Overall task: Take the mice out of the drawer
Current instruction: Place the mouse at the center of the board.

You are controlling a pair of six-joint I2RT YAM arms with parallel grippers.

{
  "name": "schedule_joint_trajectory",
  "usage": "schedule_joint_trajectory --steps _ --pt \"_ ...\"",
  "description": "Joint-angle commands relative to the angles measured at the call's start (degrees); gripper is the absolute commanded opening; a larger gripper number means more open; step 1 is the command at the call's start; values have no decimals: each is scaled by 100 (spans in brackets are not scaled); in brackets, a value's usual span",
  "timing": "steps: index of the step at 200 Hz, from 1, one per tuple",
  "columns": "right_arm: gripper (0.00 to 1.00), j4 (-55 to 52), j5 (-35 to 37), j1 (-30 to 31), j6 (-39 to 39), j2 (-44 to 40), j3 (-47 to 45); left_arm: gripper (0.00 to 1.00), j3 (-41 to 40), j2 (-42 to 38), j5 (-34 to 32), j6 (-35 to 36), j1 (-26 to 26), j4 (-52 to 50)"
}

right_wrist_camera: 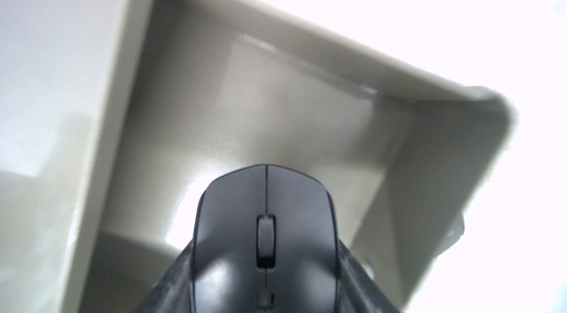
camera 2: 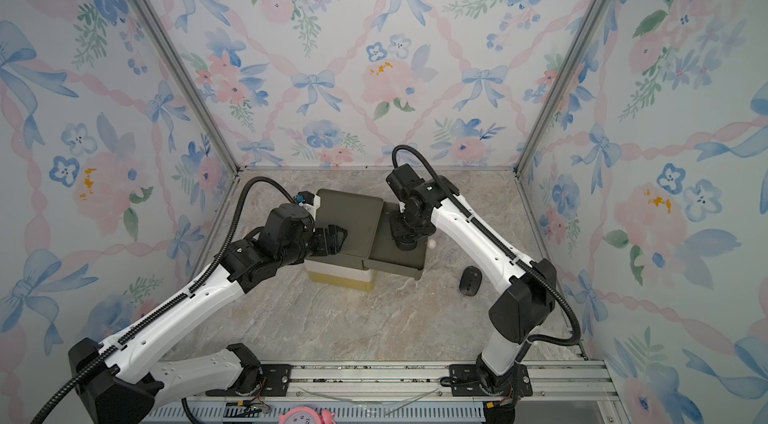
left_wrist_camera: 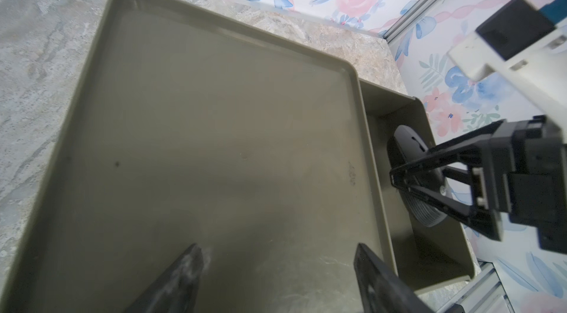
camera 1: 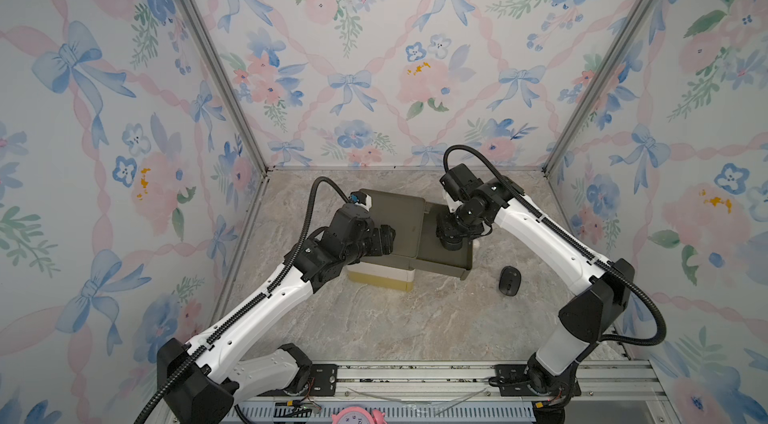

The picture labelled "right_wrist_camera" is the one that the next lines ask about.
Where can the black Lecoo mouse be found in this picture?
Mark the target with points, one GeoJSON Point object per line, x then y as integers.
{"type": "Point", "coordinates": [265, 240]}

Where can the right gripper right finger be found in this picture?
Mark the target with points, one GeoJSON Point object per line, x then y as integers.
{"type": "Point", "coordinates": [358, 292]}

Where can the olive green top drawer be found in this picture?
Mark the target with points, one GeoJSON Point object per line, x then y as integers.
{"type": "Point", "coordinates": [223, 84]}

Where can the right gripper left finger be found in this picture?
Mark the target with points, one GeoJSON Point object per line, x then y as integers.
{"type": "Point", "coordinates": [173, 293]}

